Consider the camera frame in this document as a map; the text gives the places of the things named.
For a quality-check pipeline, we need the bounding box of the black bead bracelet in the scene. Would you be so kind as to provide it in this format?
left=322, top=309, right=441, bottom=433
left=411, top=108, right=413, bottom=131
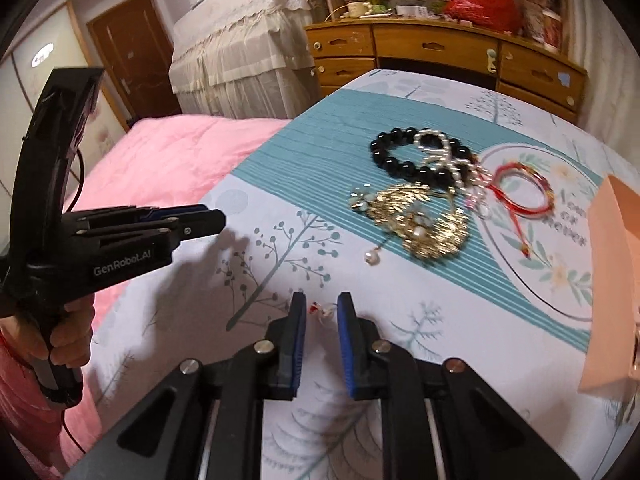
left=370, top=128, right=474, bottom=187

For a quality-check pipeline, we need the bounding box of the brown wooden door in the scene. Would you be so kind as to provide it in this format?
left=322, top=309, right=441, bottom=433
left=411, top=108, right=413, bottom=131
left=87, top=0, right=184, bottom=122

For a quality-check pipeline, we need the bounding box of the pink plastic box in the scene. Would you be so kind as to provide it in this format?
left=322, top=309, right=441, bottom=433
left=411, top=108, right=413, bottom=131
left=579, top=175, right=640, bottom=407

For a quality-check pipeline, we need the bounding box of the red white patterned canister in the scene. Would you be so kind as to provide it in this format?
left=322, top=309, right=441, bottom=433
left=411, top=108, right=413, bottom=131
left=522, top=0, right=569, bottom=52

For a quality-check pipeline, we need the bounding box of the wooden desk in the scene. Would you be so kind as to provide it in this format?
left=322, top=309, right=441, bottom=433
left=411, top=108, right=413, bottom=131
left=305, top=16, right=589, bottom=127

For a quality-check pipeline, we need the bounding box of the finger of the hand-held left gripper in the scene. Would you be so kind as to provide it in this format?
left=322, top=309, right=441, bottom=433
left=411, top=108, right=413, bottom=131
left=62, top=203, right=210, bottom=226
left=74, top=209, right=227, bottom=256

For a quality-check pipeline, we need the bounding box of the white lace furniture cover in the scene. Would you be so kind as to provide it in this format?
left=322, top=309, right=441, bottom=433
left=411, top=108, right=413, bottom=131
left=169, top=0, right=327, bottom=122

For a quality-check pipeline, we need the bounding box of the person's left forearm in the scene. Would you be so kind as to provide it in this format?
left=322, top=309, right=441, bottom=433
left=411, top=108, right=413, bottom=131
left=0, top=317, right=66, bottom=476

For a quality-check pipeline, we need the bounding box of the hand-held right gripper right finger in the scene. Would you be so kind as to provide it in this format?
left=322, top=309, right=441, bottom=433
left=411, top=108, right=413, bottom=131
left=336, top=291, right=581, bottom=480

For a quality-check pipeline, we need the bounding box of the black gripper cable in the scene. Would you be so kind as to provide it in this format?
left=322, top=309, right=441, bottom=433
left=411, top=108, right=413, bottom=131
left=60, top=402, right=95, bottom=462

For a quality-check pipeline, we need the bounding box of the gold leaf necklace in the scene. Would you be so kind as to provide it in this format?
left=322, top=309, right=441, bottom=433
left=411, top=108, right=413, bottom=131
left=350, top=182, right=472, bottom=267

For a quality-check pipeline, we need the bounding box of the person's left hand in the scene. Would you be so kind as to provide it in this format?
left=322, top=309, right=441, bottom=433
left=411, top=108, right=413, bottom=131
left=47, top=296, right=97, bottom=363

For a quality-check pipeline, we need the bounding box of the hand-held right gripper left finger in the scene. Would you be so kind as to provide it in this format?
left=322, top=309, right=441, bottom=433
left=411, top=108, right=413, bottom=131
left=65, top=291, right=308, bottom=480

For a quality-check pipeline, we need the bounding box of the white curtain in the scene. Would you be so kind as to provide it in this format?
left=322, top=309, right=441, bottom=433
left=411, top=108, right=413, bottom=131
left=564, top=0, right=640, bottom=161

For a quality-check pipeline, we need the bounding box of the white pearl necklace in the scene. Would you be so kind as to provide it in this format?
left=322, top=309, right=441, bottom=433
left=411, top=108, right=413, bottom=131
left=414, top=129, right=494, bottom=217

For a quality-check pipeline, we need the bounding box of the pink blanket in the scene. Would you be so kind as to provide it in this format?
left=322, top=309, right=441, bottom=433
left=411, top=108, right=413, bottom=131
left=60, top=115, right=292, bottom=466

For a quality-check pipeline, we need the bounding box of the red string bracelet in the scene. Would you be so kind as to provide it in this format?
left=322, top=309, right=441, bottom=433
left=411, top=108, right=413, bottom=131
left=487, top=161, right=554, bottom=261

